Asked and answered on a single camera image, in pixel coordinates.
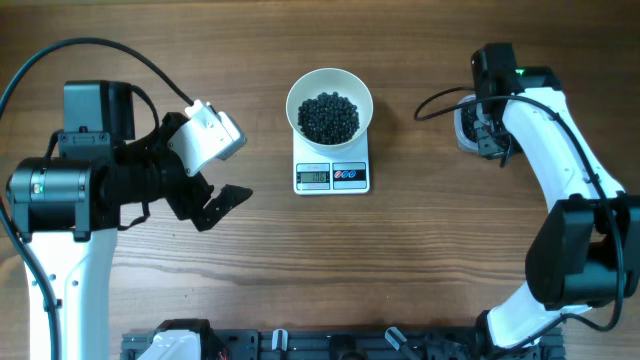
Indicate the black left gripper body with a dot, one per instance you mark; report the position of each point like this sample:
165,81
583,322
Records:
188,193

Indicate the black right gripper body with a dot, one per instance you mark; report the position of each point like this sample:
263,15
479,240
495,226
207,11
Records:
493,142

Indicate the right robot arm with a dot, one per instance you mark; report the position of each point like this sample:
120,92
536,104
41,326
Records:
586,254

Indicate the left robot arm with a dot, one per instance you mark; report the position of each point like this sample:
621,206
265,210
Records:
66,205

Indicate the white digital kitchen scale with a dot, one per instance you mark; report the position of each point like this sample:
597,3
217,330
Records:
341,172

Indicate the black beans in bowl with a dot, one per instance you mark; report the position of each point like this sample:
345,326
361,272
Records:
328,119

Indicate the white bowl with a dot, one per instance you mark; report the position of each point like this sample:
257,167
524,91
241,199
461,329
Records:
330,80

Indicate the clear plastic container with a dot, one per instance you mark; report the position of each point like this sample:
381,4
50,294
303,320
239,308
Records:
464,144

